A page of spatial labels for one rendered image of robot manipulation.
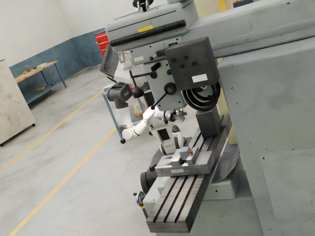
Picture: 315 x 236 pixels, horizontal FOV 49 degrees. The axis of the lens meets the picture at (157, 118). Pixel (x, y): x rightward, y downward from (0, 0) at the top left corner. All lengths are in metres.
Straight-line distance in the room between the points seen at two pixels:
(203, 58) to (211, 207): 1.07
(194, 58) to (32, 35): 10.85
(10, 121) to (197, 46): 6.80
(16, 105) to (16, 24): 4.30
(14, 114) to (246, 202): 6.58
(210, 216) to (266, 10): 1.30
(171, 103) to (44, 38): 10.75
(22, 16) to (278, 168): 10.98
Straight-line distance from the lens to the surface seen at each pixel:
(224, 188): 2.17
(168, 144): 3.01
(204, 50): 1.58
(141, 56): 1.97
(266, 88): 1.74
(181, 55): 1.61
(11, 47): 11.54
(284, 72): 1.70
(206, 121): 2.50
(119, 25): 1.97
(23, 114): 8.27
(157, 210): 1.98
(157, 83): 2.02
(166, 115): 2.20
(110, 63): 2.48
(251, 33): 1.79
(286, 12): 1.76
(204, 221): 2.40
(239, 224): 2.34
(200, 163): 2.11
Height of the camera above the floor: 2.01
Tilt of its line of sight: 20 degrees down
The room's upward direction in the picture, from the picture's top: 20 degrees counter-clockwise
